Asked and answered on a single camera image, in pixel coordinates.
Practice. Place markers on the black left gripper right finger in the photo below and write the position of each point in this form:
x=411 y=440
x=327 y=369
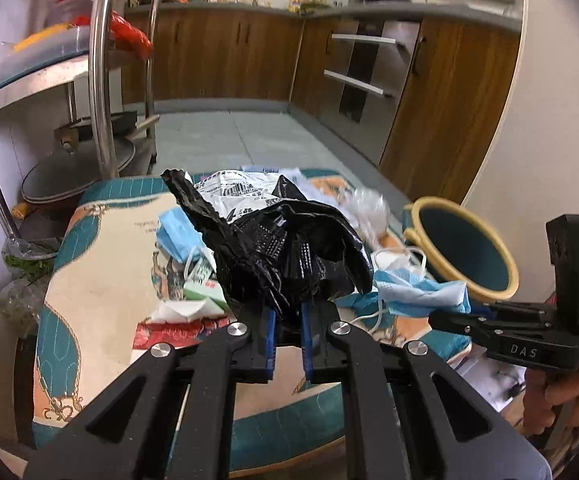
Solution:
x=407 y=413

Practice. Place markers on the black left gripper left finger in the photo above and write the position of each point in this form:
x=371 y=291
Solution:
x=169 y=415

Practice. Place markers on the black plastic trash bag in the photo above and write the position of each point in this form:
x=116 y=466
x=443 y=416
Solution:
x=282 y=256

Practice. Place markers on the wooden kitchen cabinets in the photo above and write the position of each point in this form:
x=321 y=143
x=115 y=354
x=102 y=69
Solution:
x=460 y=76

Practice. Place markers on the person's right hand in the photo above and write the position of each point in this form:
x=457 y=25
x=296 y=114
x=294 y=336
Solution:
x=543 y=395

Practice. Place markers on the red snack wrapper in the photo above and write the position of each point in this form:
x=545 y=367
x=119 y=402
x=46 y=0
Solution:
x=179 y=335

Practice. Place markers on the white crumpled tissue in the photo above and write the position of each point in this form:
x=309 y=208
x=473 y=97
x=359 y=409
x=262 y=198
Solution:
x=184 y=311

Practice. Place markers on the blue face mask right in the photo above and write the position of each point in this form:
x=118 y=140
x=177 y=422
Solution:
x=402 y=287

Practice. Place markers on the blue face mask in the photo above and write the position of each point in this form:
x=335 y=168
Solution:
x=178 y=239
x=402 y=287

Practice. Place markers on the green white small box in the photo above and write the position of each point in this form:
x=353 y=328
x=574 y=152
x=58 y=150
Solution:
x=202 y=283

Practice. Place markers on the teal patterned cushion mat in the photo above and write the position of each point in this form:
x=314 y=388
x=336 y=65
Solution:
x=109 y=276

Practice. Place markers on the teal bin with yellow rim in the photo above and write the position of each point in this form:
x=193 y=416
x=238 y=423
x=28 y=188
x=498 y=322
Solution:
x=460 y=246

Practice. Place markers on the blue face mask left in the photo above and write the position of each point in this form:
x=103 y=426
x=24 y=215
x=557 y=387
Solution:
x=178 y=239

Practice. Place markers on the clear crumpled plastic bag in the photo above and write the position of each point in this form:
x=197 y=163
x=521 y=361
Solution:
x=365 y=209

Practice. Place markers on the white printed plastic bag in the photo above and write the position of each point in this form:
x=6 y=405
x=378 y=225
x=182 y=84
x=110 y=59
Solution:
x=234 y=193

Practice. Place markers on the round pan with lid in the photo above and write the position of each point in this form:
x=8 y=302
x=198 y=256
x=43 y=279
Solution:
x=72 y=167

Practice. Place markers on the stainless steel built-in oven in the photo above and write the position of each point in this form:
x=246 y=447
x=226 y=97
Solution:
x=368 y=64

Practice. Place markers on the stainless steel shelf rack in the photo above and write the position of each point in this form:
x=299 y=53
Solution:
x=95 y=66

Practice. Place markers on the red plastic bag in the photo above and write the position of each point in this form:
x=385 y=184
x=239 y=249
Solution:
x=126 y=36

